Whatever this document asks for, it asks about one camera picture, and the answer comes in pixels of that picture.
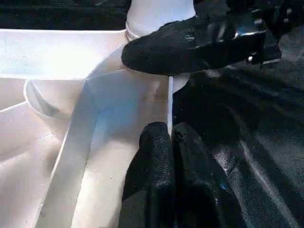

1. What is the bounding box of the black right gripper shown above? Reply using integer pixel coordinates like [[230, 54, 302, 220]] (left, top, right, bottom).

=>
[[196, 0, 304, 65]]

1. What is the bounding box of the white plastic table leg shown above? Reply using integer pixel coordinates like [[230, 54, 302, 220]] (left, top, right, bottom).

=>
[[124, 0, 197, 42]]

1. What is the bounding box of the white plastic table top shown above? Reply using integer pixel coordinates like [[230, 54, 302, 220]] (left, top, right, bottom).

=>
[[0, 28, 191, 228]]

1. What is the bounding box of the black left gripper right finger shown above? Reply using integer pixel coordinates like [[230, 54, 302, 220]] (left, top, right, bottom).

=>
[[173, 123, 247, 228]]

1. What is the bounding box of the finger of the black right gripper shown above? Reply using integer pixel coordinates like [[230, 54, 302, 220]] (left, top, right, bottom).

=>
[[121, 17, 263, 76]]

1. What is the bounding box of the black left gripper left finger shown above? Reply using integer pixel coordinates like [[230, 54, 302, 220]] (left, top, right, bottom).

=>
[[117, 122, 176, 228]]

